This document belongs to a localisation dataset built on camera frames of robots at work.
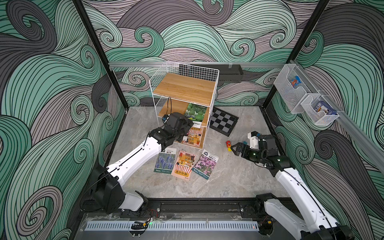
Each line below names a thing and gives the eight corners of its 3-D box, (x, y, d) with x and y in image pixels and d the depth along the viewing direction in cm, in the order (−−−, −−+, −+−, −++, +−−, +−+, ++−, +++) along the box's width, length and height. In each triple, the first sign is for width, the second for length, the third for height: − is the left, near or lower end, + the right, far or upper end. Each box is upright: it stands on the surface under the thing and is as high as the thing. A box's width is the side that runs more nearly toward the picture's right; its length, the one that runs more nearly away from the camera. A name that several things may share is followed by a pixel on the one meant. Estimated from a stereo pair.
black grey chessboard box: (203, 125, 112) (203, 121, 108) (213, 110, 121) (214, 106, 118) (228, 137, 104) (229, 133, 101) (237, 121, 114) (238, 117, 111)
